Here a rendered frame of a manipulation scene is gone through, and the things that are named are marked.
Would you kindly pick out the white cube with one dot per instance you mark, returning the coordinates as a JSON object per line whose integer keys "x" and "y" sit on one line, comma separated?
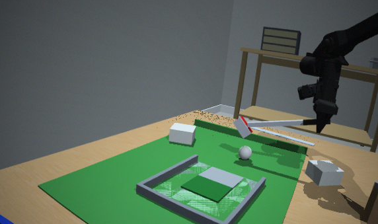
{"x": 324, "y": 173}
{"x": 182, "y": 133}

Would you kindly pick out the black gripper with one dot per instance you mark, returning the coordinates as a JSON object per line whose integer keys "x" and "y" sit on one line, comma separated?
{"x": 326, "y": 106}

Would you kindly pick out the white golf ball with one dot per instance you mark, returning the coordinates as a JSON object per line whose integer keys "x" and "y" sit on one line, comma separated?
{"x": 245, "y": 152}

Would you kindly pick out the green putting mat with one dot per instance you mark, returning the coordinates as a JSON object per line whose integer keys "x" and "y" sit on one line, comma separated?
{"x": 105, "y": 192}

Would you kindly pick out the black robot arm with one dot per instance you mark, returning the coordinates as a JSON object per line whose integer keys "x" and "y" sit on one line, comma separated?
{"x": 328, "y": 57}

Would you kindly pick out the grey putter with red face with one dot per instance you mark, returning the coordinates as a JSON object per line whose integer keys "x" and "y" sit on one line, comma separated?
{"x": 245, "y": 130}

